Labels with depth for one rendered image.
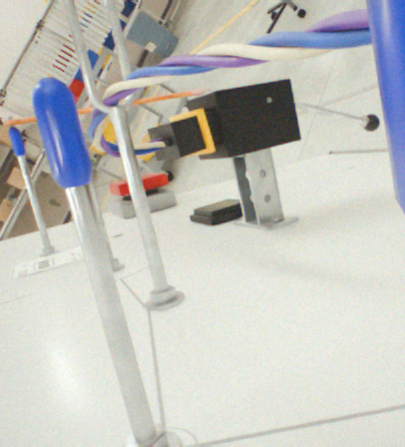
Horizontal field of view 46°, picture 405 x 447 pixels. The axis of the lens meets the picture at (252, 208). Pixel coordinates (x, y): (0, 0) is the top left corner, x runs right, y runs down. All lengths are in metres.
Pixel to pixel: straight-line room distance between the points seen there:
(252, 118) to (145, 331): 0.15
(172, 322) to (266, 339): 0.05
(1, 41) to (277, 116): 8.61
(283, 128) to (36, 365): 0.20
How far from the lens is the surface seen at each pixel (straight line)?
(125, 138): 0.20
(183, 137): 0.28
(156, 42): 7.26
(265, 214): 0.31
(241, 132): 0.29
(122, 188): 0.48
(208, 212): 0.36
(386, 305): 0.17
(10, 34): 8.92
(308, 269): 0.22
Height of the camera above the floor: 1.22
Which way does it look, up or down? 27 degrees down
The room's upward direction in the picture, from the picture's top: 62 degrees counter-clockwise
